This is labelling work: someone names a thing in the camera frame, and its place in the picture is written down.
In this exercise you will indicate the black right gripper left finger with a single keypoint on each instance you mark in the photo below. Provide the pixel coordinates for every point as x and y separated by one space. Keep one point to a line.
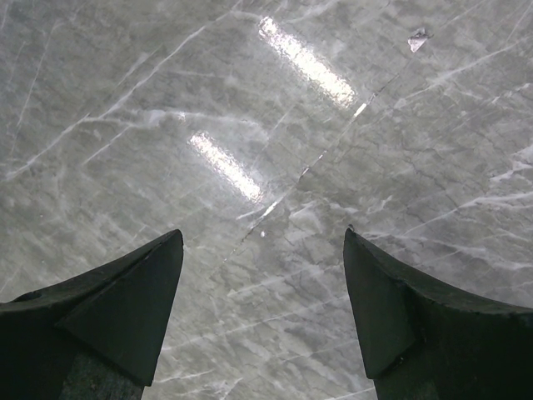
94 336

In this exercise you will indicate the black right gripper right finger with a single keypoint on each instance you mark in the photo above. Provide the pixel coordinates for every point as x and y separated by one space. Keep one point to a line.
421 338

